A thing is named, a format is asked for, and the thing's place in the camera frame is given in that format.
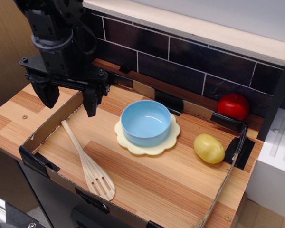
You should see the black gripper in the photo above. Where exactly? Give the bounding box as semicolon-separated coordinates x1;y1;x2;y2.
20;29;109;117

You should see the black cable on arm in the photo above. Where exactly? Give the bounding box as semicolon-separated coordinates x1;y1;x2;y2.
76;20;97;55

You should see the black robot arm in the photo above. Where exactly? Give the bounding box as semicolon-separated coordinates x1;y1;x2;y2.
15;0;110;117

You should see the cream scalloped plate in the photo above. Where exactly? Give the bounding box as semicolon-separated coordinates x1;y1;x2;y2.
114;114;181;156

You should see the cardboard fence with black tape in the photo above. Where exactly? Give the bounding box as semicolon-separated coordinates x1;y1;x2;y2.
19;75;257;228

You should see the light blue plastic bowl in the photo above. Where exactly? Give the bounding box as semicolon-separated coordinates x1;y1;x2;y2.
120;100;171;147

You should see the yellow toy potato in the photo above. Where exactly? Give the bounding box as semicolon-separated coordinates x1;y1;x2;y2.
193;133;225;164

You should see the red toy tomato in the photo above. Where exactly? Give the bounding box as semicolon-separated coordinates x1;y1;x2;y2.
217;93;250;120

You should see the wooden slotted spatula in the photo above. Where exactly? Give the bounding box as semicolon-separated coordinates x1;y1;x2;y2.
61;120;115;201

